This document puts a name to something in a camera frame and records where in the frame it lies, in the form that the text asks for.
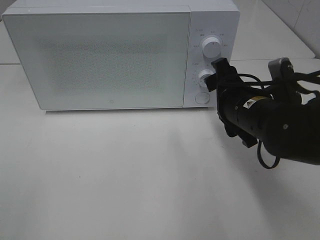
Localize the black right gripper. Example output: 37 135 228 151
204 57 258 148

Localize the white timer knob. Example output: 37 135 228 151
198 69 215 88

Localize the round white door button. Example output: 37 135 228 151
195 92 211 104

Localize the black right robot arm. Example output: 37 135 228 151
204 57 320 167

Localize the upper white power knob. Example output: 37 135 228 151
201 36 222 59

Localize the white microwave oven body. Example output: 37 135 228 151
1 0 240 110

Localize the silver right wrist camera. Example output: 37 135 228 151
268 57 294 82

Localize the black camera cable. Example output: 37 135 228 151
234 69 320 170

